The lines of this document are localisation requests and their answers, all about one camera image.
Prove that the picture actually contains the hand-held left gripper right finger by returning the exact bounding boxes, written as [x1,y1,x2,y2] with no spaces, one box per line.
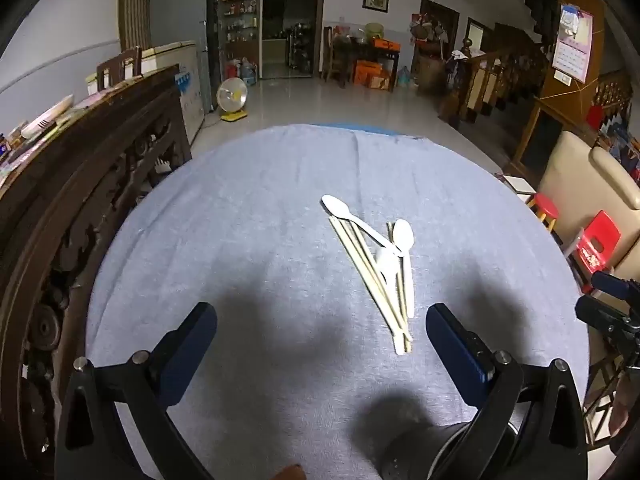
[426,303,589,480]

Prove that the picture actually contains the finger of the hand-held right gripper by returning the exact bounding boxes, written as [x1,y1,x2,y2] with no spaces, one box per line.
[591,270,640,302]
[574,294,640,357]

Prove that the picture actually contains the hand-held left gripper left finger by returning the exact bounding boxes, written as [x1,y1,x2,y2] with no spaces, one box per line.
[54,301,219,480]

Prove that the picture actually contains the white plastic spoon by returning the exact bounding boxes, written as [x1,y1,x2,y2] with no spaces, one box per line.
[321,194,401,257]
[374,249,408,357]
[391,219,416,319]

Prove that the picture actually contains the black cup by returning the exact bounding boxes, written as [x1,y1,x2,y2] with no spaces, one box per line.
[378,422,526,480]

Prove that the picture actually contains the red plastic chair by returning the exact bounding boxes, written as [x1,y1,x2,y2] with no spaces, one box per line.
[565,210,622,293]

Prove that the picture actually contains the grey tablecloth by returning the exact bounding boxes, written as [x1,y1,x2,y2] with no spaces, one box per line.
[86,123,591,480]

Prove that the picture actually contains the red round stool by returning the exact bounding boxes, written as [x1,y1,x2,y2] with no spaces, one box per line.
[527,192,561,233]

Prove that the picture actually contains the beige armchair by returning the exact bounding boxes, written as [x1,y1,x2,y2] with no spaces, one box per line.
[537,131,640,291]

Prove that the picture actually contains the small white stool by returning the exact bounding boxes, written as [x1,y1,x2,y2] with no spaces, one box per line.
[500,174,537,204]

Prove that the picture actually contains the carved dark wooden sideboard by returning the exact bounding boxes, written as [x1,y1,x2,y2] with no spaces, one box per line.
[0,64,193,476]

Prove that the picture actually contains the wooden stair railing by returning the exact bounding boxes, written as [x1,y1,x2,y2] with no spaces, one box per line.
[440,37,551,126]

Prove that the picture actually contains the white chest freezer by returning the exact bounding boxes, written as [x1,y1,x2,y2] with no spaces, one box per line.
[86,40,206,146]

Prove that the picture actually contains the white plate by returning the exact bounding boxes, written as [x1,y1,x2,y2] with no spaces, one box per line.
[20,97,76,138]

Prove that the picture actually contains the dark wooden chair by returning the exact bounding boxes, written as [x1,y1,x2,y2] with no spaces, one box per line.
[96,46,142,92]

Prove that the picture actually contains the orange cartons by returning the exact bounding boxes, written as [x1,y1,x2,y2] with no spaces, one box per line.
[354,60,392,92]

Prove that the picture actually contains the brown wooden door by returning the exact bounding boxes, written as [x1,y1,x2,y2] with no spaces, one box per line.
[466,16,493,56]
[419,0,460,93]

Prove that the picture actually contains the dark wooden side table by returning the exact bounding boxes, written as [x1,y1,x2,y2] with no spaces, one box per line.
[330,35,402,92]

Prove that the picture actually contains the metal kitchen rack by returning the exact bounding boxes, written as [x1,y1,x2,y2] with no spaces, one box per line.
[286,22,313,73]

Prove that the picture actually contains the wooden dining chair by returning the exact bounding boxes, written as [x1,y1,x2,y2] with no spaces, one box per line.
[322,26,351,83]

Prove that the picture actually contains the glass door pantry cabinet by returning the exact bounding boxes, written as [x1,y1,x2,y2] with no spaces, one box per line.
[218,0,263,81]

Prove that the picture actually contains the grey refrigerator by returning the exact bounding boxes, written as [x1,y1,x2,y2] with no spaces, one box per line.
[149,0,221,116]

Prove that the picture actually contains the wall calendar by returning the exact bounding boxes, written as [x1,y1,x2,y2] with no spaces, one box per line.
[552,3,594,84]

